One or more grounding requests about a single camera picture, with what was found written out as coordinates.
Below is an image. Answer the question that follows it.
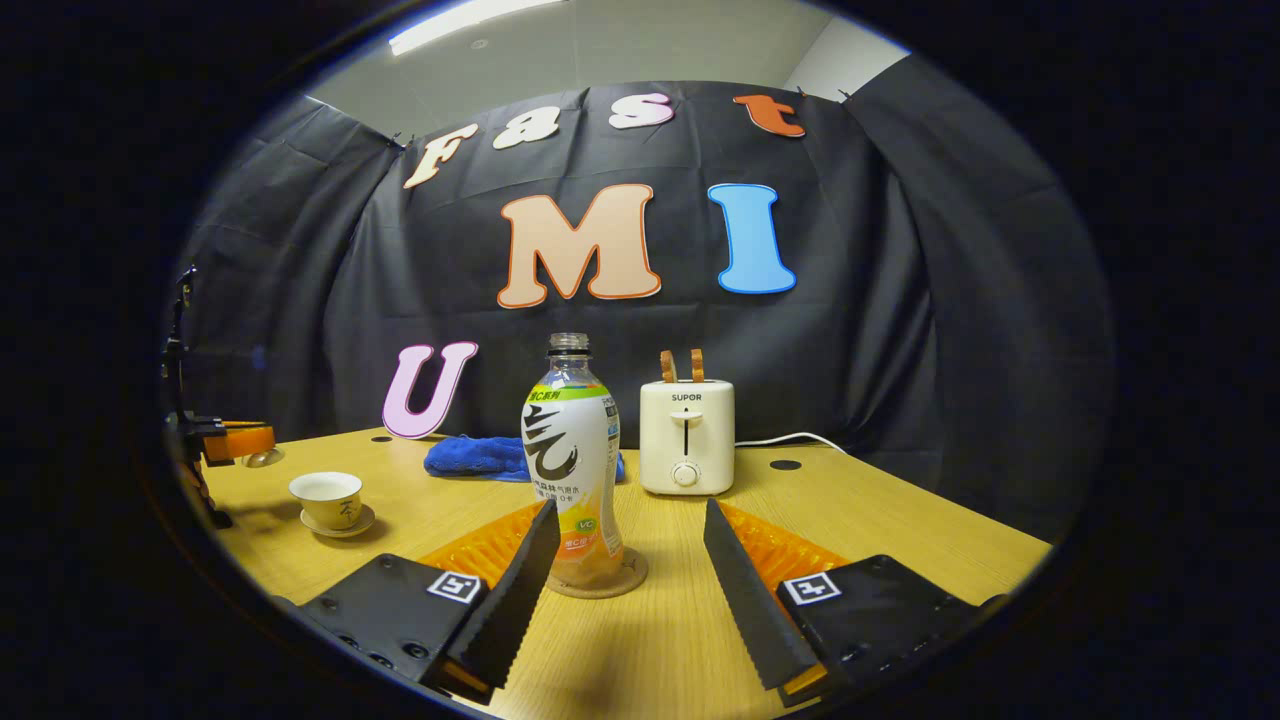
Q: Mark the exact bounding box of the white teacup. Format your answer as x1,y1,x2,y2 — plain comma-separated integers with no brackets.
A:
289,472,363,530

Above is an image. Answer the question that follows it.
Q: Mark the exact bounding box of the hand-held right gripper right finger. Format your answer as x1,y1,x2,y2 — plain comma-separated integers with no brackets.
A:
703,499,1001,706

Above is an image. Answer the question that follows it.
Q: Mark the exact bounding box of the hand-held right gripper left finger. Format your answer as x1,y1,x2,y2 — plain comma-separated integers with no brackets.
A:
300,499,561,701

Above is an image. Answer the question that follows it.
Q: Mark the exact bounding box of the black backdrop cloth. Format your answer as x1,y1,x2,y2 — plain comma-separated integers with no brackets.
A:
165,80,1116,541

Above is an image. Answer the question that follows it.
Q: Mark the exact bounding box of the blue towel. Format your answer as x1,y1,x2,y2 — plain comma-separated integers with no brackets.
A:
424,435,627,484

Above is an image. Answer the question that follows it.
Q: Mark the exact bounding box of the white toaster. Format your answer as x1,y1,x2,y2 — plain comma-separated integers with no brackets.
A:
640,379,736,497

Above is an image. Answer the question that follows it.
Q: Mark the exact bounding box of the ceiling light panel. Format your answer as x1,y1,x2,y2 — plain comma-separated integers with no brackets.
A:
388,0,566,56

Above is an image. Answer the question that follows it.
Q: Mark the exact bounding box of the clear water bottle orange drink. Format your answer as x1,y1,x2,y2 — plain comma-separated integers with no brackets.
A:
521,333,625,589

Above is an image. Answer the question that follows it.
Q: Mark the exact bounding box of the white saucer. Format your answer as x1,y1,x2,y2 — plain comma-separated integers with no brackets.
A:
300,503,377,540

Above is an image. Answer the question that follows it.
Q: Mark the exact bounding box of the white toaster power cable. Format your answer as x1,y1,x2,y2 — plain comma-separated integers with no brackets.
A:
733,432,849,457

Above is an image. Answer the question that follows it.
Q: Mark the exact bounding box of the round cork coaster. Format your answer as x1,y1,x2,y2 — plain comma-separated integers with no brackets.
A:
546,548,649,600

